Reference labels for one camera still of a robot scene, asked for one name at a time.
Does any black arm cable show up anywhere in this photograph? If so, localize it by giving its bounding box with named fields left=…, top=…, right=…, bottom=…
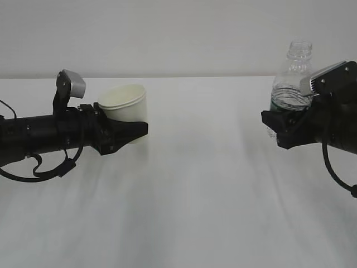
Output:
left=321, top=142, right=357, bottom=199
left=0, top=100, right=84, bottom=184

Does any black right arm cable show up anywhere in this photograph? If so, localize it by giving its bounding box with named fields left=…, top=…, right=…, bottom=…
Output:
left=321, top=142, right=357, bottom=199

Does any white paper cup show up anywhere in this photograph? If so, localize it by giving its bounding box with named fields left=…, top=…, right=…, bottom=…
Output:
left=98, top=84, right=148, bottom=145

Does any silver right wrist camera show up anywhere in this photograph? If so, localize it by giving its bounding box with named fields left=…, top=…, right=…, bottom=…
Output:
left=300, top=61, right=356, bottom=96

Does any clear water bottle green label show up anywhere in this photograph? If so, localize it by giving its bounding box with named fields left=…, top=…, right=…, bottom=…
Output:
left=270, top=39, right=312, bottom=112

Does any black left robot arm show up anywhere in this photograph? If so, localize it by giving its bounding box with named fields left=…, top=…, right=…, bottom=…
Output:
left=1, top=103, right=148, bottom=166

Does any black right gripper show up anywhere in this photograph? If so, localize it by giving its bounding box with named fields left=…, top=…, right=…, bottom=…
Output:
left=261, top=96, right=356, bottom=154

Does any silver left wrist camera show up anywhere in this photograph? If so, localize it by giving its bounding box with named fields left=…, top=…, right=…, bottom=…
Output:
left=52, top=69, right=86, bottom=115

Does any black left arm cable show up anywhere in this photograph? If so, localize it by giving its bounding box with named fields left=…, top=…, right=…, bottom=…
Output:
left=0, top=100, right=84, bottom=184

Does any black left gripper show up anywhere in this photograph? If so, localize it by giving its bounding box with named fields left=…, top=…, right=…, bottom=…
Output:
left=57, top=103, right=148, bottom=155

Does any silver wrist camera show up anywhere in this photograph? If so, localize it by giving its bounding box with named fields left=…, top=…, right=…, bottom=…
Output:
left=300, top=61, right=356, bottom=96
left=52, top=69, right=86, bottom=115

